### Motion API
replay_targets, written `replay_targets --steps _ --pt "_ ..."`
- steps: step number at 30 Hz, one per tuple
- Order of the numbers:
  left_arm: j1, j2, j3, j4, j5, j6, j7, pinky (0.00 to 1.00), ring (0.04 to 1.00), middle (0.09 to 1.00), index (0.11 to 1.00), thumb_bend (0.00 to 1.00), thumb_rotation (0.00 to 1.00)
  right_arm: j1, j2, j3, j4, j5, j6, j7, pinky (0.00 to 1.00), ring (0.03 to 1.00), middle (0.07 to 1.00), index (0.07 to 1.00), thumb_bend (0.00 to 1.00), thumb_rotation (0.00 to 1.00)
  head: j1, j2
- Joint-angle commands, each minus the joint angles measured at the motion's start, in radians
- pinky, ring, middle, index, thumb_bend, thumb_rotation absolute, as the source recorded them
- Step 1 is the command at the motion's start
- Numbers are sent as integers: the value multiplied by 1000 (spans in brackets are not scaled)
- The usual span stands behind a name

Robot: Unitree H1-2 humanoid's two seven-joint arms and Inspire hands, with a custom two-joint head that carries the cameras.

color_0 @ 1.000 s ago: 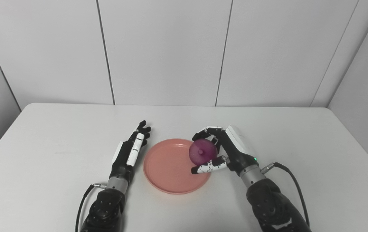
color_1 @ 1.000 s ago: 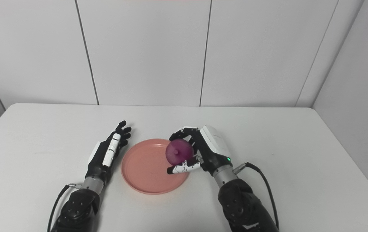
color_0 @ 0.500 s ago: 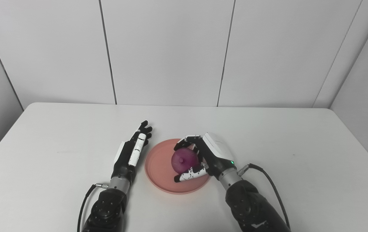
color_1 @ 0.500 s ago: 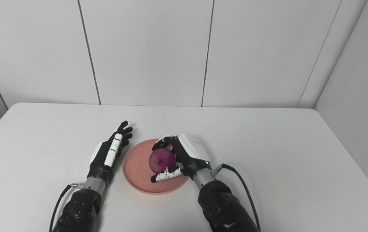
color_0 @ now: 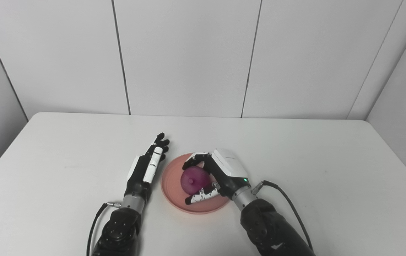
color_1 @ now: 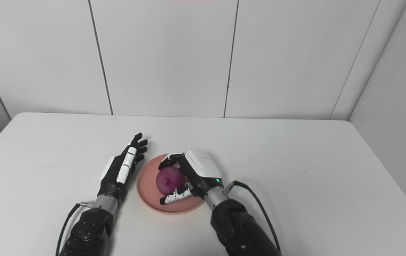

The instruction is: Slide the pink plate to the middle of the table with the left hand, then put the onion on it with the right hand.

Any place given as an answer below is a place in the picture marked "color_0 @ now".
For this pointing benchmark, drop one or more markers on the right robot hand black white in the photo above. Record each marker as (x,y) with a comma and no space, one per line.
(224,170)

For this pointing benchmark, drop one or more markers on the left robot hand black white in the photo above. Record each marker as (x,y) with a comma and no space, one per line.
(147,167)

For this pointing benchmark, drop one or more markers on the purple red onion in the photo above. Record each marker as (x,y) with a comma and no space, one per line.
(194,179)

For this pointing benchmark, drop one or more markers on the pink round plate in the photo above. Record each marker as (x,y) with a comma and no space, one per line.
(178,193)

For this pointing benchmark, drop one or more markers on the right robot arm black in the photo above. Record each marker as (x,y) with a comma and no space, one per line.
(270,227)

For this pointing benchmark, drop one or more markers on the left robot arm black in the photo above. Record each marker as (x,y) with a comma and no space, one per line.
(123,229)

